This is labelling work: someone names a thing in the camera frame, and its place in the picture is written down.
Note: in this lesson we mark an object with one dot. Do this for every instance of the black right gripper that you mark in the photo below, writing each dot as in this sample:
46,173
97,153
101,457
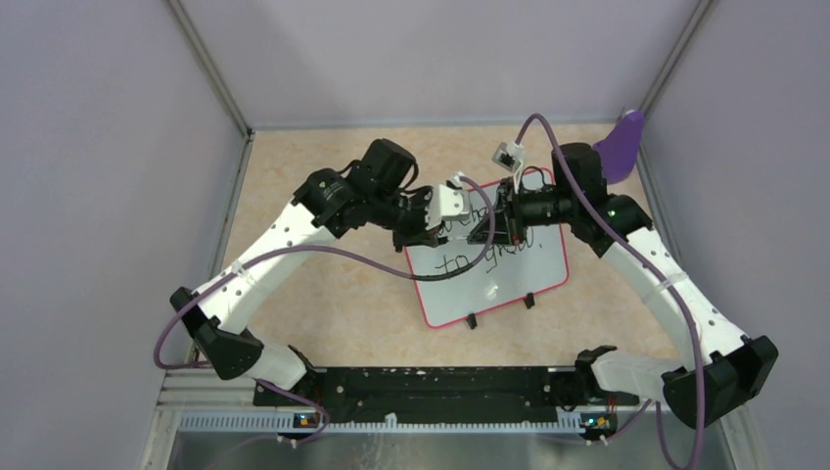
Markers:
509,226

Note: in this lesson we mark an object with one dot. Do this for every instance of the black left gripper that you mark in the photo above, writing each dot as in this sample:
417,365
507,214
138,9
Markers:
419,235

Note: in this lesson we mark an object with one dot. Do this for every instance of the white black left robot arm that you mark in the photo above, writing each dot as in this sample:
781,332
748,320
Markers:
327,205

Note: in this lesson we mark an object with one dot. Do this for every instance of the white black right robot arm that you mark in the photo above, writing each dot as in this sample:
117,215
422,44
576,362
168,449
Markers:
719,366

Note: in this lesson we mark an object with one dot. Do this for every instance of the black whiteboard clip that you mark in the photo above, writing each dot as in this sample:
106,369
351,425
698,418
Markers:
529,300
472,321

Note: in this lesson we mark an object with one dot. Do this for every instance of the purple marker holder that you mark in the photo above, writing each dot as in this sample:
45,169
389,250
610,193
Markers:
619,149

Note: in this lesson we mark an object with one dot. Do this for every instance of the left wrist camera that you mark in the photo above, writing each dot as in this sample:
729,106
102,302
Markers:
447,202

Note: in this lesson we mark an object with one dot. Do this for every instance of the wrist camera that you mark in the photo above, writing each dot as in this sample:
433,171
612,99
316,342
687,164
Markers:
509,156
447,202

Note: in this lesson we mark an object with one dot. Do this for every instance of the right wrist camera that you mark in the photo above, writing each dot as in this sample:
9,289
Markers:
509,156

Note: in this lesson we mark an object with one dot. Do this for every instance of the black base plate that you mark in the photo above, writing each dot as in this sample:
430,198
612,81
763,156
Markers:
453,395

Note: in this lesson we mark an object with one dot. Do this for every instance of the white cable duct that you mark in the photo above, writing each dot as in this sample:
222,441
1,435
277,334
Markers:
279,422

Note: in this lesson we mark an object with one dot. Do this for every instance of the aluminium frame rail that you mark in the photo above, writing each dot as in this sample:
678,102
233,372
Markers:
203,389

